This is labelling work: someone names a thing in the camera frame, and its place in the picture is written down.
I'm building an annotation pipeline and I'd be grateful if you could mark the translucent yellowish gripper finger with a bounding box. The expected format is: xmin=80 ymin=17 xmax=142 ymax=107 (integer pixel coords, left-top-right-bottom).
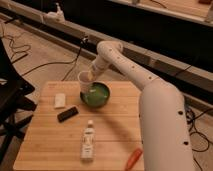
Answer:
xmin=88 ymin=71 xmax=95 ymax=81

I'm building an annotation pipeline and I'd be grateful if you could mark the white ceramic cup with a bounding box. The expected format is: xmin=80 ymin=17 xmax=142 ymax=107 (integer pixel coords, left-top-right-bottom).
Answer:
xmin=78 ymin=71 xmax=93 ymax=93

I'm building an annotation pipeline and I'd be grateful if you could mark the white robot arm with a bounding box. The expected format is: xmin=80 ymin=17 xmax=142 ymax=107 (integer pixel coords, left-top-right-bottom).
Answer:
xmin=89 ymin=41 xmax=195 ymax=171

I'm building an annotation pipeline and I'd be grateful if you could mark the green ceramic bowl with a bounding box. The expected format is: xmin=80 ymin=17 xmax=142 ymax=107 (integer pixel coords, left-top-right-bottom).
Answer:
xmin=80 ymin=82 xmax=110 ymax=108

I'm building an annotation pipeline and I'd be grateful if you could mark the black rectangular remote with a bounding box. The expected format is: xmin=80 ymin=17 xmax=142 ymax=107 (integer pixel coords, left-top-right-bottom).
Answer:
xmin=57 ymin=107 xmax=78 ymax=122

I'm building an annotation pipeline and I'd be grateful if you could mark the white tube with cap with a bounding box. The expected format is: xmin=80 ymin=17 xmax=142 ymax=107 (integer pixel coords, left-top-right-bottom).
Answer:
xmin=81 ymin=120 xmax=95 ymax=161

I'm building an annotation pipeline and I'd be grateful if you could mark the black office chair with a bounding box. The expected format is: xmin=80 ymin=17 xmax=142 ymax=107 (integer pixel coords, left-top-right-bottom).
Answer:
xmin=0 ymin=38 xmax=37 ymax=164

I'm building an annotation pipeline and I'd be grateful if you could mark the orange carrot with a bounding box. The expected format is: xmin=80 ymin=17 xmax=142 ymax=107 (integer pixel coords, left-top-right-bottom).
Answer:
xmin=125 ymin=148 xmax=143 ymax=171

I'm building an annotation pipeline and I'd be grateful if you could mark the black cable on floor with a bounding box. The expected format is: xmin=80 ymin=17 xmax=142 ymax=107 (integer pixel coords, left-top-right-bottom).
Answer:
xmin=20 ymin=36 xmax=90 ymax=82

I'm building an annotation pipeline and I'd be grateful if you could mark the white object on rail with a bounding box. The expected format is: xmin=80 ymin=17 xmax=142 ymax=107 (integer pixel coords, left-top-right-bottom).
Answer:
xmin=44 ymin=3 xmax=65 ymax=22

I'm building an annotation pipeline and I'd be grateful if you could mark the long metal rail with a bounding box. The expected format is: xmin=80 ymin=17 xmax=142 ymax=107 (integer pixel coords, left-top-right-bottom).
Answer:
xmin=0 ymin=0 xmax=213 ymax=104

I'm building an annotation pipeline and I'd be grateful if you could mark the black cables right floor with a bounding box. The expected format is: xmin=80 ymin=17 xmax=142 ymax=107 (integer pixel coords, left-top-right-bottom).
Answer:
xmin=184 ymin=106 xmax=213 ymax=171

